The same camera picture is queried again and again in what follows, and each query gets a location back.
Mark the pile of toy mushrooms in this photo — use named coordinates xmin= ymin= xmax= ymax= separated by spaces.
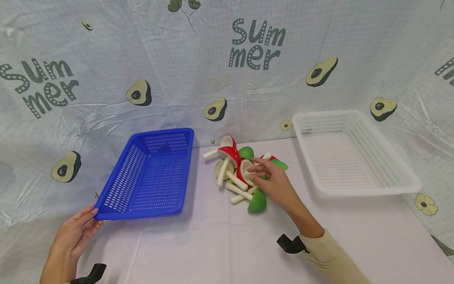
xmin=202 ymin=135 xmax=289 ymax=214

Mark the person's right hand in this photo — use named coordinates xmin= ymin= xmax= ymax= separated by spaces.
xmin=247 ymin=158 xmax=310 ymax=224

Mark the person's left forearm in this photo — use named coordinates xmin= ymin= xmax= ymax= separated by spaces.
xmin=39 ymin=261 xmax=78 ymax=284

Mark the white plastic basket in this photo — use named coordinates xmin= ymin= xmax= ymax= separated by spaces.
xmin=291 ymin=110 xmax=422 ymax=197

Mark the black wrist band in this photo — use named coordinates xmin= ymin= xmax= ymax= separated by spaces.
xmin=70 ymin=263 xmax=107 ymax=284
xmin=277 ymin=234 xmax=309 ymax=254

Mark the person's right forearm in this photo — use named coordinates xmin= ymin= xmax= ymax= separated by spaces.
xmin=294 ymin=206 xmax=372 ymax=284

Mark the person's left hand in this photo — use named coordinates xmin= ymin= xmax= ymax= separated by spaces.
xmin=47 ymin=204 xmax=104 ymax=269

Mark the blue plastic basket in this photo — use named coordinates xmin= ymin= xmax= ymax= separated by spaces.
xmin=94 ymin=128 xmax=195 ymax=220

